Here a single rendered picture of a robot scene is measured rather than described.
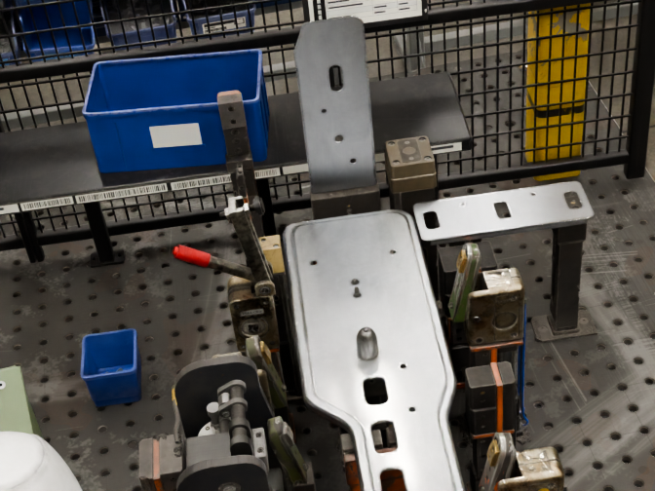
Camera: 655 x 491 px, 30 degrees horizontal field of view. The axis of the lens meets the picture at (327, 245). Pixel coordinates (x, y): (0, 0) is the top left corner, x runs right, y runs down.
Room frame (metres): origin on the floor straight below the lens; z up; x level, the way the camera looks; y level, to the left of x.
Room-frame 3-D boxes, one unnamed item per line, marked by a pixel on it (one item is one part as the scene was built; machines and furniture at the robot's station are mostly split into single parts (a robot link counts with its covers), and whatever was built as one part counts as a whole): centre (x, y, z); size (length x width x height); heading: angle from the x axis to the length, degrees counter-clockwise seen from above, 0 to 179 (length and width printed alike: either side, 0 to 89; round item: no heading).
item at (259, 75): (1.82, 0.23, 1.09); 0.30 x 0.17 x 0.13; 86
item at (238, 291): (1.39, 0.13, 0.88); 0.07 x 0.06 x 0.35; 92
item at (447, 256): (1.47, -0.22, 0.84); 0.11 x 0.10 x 0.28; 92
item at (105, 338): (1.54, 0.41, 0.74); 0.11 x 0.10 x 0.09; 2
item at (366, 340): (1.27, -0.04, 1.02); 0.03 x 0.03 x 0.07
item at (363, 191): (1.66, -0.04, 0.85); 0.12 x 0.03 x 0.30; 92
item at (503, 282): (1.34, -0.24, 0.87); 0.12 x 0.09 x 0.35; 92
